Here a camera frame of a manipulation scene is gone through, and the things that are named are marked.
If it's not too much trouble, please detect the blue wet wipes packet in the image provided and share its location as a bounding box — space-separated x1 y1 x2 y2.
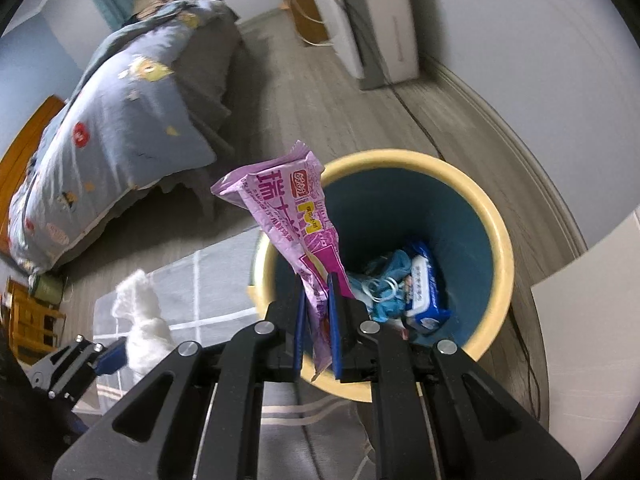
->
400 240 453 336

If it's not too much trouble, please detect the orange wooden headboard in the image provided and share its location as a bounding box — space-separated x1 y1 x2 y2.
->
0 95 67 257

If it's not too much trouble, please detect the white cable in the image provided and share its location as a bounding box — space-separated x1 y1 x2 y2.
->
284 0 335 50

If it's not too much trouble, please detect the grey striped rug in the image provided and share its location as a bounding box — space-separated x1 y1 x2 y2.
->
92 237 383 480

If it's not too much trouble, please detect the yellow wooden stool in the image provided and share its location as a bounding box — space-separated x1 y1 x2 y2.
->
0 277 68 361

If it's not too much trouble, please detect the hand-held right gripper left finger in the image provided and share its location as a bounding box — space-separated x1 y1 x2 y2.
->
52 290 308 480

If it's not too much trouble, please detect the white air purifier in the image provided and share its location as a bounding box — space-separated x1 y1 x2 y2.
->
300 0 422 93

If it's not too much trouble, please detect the purple snack wrapper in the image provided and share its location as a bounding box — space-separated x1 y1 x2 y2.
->
210 140 362 383

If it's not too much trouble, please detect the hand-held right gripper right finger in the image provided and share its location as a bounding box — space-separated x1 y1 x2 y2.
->
327 272 583 480

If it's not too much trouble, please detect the blue printed blanket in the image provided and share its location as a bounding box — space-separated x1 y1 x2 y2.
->
7 0 240 275

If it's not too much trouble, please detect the blue face mask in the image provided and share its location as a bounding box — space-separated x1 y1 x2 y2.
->
347 249 416 323

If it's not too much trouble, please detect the white tissue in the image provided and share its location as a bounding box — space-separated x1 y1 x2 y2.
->
111 269 176 377

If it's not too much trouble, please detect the blue bin with yellow rim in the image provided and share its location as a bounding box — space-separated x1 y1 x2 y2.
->
249 149 516 403

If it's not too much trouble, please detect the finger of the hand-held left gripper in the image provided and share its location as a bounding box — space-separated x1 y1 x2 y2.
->
29 335 129 402

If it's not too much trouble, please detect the grey bed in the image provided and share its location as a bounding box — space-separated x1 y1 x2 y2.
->
150 7 247 221

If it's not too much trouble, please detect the wooden cabinet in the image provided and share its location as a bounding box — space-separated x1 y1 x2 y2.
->
269 0 335 48

